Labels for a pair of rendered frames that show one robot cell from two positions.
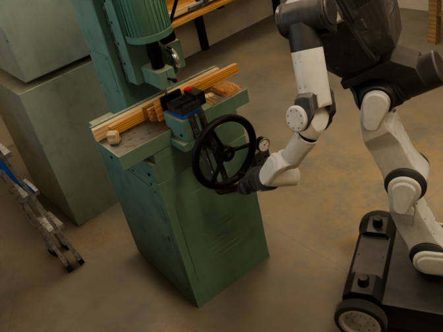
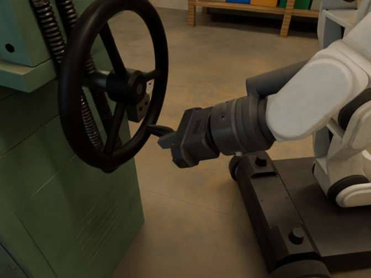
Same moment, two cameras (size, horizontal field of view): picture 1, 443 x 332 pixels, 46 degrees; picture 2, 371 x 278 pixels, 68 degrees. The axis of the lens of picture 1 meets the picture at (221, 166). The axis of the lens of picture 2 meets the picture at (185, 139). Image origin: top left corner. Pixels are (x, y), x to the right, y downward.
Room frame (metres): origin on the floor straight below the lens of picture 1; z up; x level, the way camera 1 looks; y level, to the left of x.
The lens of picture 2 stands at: (1.21, 0.15, 1.04)
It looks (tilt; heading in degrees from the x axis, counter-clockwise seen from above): 40 degrees down; 323
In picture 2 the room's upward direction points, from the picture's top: straight up
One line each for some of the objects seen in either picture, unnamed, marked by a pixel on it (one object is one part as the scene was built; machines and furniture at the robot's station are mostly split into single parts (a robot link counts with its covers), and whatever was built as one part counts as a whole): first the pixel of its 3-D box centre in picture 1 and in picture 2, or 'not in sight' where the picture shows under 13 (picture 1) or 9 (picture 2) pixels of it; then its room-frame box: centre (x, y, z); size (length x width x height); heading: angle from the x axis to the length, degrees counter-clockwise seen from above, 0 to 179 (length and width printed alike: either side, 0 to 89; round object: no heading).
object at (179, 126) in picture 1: (190, 119); (25, 15); (1.72, 0.07, 0.91); 0.15 x 0.14 x 0.09; 120
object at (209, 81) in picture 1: (177, 97); not in sight; (1.92, 0.11, 0.92); 0.62 x 0.02 x 0.04; 120
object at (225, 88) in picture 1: (225, 85); not in sight; (1.93, -0.09, 0.91); 0.12 x 0.09 x 0.03; 30
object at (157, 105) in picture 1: (178, 101); not in sight; (1.84, 0.10, 0.94); 0.21 x 0.01 x 0.08; 120
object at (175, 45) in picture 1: (170, 55); not in sight; (2.14, 0.10, 1.02); 0.09 x 0.07 x 0.12; 120
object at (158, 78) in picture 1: (159, 76); not in sight; (1.92, 0.15, 1.03); 0.14 x 0.07 x 0.09; 30
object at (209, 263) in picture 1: (184, 199); (24, 183); (2.00, 0.21, 0.36); 0.58 x 0.45 x 0.71; 30
